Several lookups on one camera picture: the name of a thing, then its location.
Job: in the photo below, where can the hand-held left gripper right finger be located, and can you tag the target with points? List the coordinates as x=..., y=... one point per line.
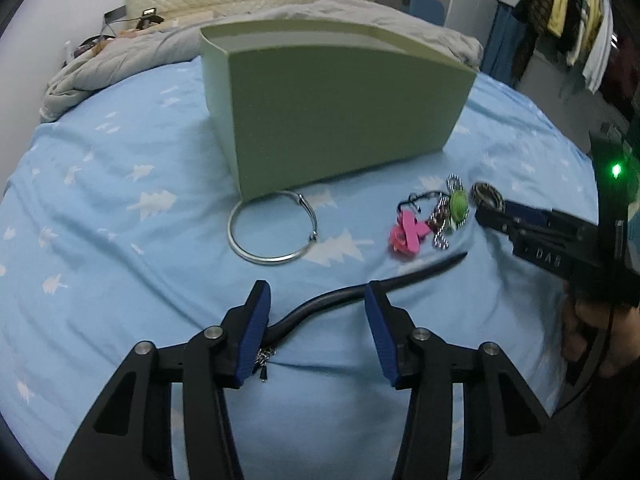
x=382, y=330

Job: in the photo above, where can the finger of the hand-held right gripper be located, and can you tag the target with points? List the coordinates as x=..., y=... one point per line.
x=530, y=214
x=495, y=222

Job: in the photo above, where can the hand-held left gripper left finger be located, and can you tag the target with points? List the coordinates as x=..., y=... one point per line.
x=255, y=330

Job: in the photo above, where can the black hairband with charm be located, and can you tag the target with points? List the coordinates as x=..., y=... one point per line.
x=325, y=296

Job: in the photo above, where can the green cardboard box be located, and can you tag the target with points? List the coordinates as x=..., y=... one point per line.
x=325, y=120

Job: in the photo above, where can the person's right hand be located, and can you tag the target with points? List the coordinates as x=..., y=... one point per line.
x=625, y=335

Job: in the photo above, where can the green round charm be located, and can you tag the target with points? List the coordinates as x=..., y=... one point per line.
x=458, y=205

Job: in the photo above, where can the silver bangle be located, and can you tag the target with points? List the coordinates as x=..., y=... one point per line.
x=265, y=260

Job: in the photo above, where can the pink ribbon hair clip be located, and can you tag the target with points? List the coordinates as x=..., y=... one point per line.
x=407, y=235

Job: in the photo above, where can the blue hanging cloth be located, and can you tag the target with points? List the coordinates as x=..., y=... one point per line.
x=502, y=45

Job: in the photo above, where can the white hanging garment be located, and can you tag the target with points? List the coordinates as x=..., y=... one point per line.
x=597, y=55

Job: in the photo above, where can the blue chair backrest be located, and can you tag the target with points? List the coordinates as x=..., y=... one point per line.
x=427, y=7

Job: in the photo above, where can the light blue printed bed sheet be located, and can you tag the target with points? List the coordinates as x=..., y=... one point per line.
x=125, y=135

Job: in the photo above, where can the grey blanket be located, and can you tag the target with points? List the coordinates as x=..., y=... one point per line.
x=125, y=55

